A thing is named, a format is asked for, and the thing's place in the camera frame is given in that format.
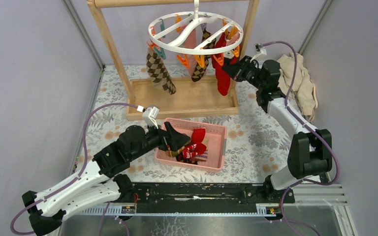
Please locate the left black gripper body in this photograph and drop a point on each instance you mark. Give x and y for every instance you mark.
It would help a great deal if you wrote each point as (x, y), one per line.
(155, 139)

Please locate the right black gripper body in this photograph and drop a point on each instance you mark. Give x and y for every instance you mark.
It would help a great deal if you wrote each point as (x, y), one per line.
(249, 74)

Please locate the plain red sock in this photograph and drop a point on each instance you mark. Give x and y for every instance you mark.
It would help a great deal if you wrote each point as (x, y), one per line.
(227, 58)

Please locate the red white patterned sock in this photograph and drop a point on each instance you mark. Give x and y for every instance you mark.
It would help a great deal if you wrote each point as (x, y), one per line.
(197, 143)

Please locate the beige purple striped sock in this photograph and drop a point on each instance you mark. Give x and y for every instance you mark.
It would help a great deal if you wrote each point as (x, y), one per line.
(203, 157)

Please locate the black red yellow argyle sock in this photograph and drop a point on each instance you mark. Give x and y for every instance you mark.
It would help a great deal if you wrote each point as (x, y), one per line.
(192, 158)

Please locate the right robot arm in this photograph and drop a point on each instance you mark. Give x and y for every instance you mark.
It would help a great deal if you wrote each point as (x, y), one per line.
(309, 152)

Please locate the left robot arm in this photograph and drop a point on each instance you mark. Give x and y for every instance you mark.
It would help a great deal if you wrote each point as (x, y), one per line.
(101, 180)

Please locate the white round clip hanger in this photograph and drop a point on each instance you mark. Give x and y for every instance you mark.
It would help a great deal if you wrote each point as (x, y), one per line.
(196, 32)

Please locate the brown argyle sock rear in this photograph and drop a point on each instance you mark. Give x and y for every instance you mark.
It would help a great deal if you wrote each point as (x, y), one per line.
(197, 71)

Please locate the pink plastic basket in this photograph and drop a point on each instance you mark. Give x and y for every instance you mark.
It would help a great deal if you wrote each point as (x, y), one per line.
(216, 136)

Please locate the pink sock rear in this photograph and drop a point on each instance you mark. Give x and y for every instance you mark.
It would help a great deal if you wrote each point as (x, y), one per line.
(190, 61)

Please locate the beige crumpled cloth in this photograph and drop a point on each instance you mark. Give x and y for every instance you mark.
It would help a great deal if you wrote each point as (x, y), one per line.
(294, 72)

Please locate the brown beige argyle sock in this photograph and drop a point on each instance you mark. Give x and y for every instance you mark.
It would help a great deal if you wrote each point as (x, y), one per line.
(158, 73)

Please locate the floral table mat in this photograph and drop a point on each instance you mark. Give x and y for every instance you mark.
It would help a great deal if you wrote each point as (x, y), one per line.
(256, 144)

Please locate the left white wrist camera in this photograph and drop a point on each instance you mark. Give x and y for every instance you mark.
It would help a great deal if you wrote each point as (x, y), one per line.
(149, 115)

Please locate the wooden hanger rack frame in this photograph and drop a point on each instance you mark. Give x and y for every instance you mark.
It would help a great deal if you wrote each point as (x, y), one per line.
(192, 99)

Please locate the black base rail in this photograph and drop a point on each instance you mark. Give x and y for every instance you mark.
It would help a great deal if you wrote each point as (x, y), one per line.
(200, 198)

